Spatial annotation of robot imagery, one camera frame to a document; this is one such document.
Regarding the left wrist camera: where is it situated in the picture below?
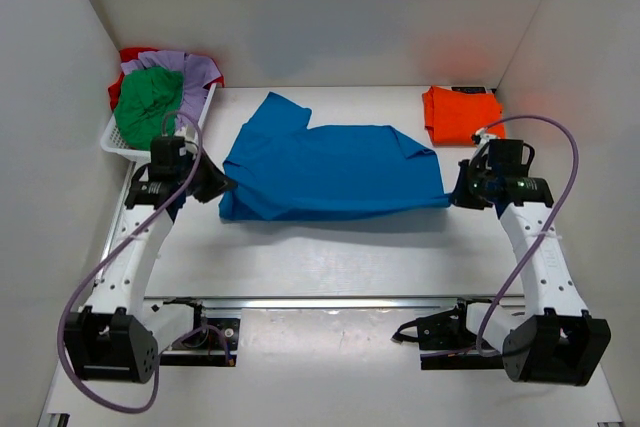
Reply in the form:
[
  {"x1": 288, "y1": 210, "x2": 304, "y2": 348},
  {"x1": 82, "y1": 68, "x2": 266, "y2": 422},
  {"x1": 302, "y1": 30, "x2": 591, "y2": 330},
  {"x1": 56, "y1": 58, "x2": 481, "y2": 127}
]
[{"x1": 150, "y1": 134, "x2": 197, "y2": 169}]

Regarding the lilac t shirt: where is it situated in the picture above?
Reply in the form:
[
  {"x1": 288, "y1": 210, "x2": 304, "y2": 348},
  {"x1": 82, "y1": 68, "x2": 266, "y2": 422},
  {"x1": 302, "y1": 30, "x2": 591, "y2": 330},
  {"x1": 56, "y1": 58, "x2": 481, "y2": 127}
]
[{"x1": 121, "y1": 49, "x2": 224, "y2": 133}]

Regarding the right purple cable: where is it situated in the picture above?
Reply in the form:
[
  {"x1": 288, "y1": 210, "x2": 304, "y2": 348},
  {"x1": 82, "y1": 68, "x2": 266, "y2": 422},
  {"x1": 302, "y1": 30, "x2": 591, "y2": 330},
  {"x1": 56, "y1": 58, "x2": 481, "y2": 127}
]
[{"x1": 419, "y1": 113, "x2": 580, "y2": 359}]

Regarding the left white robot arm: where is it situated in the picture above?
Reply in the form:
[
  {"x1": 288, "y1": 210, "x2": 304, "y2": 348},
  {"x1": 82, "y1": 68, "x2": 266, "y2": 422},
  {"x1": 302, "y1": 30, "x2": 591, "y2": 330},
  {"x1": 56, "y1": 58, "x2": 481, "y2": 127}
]
[{"x1": 62, "y1": 136, "x2": 237, "y2": 383}]

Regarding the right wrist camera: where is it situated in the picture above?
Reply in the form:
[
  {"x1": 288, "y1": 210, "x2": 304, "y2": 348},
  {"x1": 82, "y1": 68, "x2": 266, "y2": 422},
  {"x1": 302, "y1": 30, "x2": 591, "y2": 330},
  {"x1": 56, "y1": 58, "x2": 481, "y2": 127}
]
[{"x1": 471, "y1": 129, "x2": 535, "y2": 170}]

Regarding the white plastic basket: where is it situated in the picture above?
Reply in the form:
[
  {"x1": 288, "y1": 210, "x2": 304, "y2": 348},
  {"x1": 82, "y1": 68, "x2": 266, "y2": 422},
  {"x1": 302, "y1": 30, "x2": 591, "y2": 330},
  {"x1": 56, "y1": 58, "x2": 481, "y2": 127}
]
[{"x1": 100, "y1": 82, "x2": 221, "y2": 163}]

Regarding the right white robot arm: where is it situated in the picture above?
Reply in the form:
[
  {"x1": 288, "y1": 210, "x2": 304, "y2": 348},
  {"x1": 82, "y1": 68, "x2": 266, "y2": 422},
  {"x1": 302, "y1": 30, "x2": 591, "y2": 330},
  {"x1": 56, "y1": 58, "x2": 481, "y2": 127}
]
[{"x1": 448, "y1": 134, "x2": 611, "y2": 386}]

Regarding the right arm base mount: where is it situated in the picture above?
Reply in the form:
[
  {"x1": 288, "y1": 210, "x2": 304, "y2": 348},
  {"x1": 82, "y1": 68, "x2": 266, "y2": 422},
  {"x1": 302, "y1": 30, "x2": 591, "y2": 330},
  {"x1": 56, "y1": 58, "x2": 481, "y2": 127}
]
[{"x1": 391, "y1": 298, "x2": 503, "y2": 371}]

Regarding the purple cable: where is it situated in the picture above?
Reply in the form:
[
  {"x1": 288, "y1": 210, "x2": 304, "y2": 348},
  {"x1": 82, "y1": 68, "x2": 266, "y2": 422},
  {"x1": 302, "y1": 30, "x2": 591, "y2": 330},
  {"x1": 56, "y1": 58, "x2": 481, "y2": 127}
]
[
  {"x1": 419, "y1": 113, "x2": 580, "y2": 359},
  {"x1": 56, "y1": 111, "x2": 232, "y2": 414}
]

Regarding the red t shirt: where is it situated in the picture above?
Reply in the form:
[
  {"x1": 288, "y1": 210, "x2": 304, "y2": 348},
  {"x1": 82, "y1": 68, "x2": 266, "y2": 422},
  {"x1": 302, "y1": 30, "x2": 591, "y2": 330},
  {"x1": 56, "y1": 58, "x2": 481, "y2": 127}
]
[{"x1": 107, "y1": 47, "x2": 226, "y2": 111}]

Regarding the folded orange t shirt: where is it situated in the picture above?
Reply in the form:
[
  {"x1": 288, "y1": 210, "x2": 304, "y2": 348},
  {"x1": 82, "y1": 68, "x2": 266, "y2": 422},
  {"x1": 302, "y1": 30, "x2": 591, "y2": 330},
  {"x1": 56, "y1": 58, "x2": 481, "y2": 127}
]
[{"x1": 422, "y1": 86, "x2": 503, "y2": 147}]

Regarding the aluminium rail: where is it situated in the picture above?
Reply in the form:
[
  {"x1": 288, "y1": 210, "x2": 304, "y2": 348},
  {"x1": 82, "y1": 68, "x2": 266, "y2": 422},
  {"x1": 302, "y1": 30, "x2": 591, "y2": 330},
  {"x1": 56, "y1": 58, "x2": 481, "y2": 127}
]
[{"x1": 142, "y1": 295, "x2": 526, "y2": 312}]

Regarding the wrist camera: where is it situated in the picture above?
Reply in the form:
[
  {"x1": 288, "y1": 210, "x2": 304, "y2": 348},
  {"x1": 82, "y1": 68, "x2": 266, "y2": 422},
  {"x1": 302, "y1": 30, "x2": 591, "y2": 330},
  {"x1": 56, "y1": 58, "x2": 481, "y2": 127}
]
[
  {"x1": 471, "y1": 129, "x2": 535, "y2": 170},
  {"x1": 150, "y1": 134, "x2": 197, "y2": 169}
]

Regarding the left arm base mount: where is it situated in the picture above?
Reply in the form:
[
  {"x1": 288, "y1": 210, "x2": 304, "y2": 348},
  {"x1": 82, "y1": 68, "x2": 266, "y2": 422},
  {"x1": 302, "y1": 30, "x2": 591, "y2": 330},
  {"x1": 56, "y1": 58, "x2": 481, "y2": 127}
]
[{"x1": 147, "y1": 297, "x2": 241, "y2": 368}]

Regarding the green t shirt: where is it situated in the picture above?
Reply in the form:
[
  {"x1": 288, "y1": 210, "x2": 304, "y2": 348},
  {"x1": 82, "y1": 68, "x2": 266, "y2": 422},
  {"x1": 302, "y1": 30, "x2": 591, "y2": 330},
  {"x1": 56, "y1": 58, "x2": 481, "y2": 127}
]
[{"x1": 114, "y1": 66, "x2": 184, "y2": 150}]

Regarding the blue t shirt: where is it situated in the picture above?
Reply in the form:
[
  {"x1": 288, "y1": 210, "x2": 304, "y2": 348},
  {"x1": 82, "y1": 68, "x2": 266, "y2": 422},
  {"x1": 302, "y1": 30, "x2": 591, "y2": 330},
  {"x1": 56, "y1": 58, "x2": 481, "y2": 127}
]
[{"x1": 219, "y1": 92, "x2": 449, "y2": 222}]

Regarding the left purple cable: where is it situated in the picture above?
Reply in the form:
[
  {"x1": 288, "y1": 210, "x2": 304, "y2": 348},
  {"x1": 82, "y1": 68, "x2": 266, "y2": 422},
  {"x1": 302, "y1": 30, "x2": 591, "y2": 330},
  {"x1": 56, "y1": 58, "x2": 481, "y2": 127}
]
[{"x1": 56, "y1": 111, "x2": 232, "y2": 414}]

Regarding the black label plate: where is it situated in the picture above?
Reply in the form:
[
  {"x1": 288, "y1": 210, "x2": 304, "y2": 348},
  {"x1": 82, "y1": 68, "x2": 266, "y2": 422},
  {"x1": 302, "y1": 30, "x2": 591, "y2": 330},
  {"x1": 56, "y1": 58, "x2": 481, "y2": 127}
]
[{"x1": 451, "y1": 86, "x2": 487, "y2": 95}]

